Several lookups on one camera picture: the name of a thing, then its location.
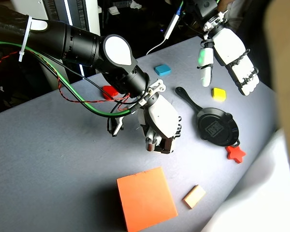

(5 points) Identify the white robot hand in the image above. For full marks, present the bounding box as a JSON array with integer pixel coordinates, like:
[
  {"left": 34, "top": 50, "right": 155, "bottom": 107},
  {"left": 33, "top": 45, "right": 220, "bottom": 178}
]
[
  {"left": 137, "top": 94, "right": 184, "bottom": 154},
  {"left": 197, "top": 28, "right": 261, "bottom": 96}
]

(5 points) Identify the black cast iron skillet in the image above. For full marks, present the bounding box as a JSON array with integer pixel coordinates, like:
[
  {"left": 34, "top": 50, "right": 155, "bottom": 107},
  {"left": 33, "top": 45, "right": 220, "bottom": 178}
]
[{"left": 175, "top": 86, "right": 241, "bottom": 148}]

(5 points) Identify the blue block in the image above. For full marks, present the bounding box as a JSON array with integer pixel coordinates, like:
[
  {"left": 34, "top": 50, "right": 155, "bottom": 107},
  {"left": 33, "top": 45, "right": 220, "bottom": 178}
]
[{"left": 154, "top": 64, "right": 172, "bottom": 77}]

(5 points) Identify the yellow block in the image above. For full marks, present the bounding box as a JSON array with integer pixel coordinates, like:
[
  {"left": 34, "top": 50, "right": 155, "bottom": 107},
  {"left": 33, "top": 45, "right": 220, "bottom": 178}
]
[{"left": 212, "top": 87, "right": 227, "bottom": 102}]

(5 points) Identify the red heart block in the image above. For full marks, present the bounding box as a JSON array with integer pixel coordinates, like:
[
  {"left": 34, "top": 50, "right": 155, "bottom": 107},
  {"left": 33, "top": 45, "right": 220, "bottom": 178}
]
[{"left": 102, "top": 85, "right": 119, "bottom": 101}]

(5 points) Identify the beige board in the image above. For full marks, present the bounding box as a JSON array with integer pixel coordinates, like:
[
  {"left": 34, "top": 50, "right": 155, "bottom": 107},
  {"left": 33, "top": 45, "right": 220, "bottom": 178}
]
[{"left": 263, "top": 0, "right": 290, "bottom": 194}]

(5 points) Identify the red star block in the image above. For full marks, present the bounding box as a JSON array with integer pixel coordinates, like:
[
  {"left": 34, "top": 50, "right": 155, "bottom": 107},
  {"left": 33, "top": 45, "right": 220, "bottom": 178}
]
[{"left": 226, "top": 145, "right": 247, "bottom": 164}]

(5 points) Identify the large orange block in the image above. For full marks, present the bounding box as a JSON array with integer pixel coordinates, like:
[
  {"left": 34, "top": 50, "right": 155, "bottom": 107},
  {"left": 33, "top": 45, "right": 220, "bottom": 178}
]
[{"left": 116, "top": 166, "right": 179, "bottom": 232}]

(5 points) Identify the tan wooden block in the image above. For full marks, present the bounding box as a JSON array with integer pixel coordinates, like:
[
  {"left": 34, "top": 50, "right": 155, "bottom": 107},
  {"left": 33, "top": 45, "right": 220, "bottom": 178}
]
[{"left": 183, "top": 185, "right": 206, "bottom": 210}]

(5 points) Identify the grey table cloth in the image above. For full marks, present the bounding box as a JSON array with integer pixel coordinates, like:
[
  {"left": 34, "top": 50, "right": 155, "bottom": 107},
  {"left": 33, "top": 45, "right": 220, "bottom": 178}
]
[{"left": 0, "top": 36, "right": 281, "bottom": 232}]

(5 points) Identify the white backdrop sheet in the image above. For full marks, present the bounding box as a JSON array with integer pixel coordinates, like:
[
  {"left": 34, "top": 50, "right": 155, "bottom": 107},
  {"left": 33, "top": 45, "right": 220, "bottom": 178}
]
[{"left": 202, "top": 129, "right": 290, "bottom": 232}]

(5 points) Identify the white and black computer tower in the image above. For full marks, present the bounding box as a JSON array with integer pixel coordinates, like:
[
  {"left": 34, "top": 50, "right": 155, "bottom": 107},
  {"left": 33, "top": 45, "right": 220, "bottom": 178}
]
[{"left": 11, "top": 0, "right": 101, "bottom": 84}]

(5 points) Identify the white cable with adapter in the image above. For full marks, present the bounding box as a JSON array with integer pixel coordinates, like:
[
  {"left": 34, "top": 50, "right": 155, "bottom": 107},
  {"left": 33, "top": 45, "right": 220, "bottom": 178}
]
[{"left": 146, "top": 13, "right": 181, "bottom": 56}]

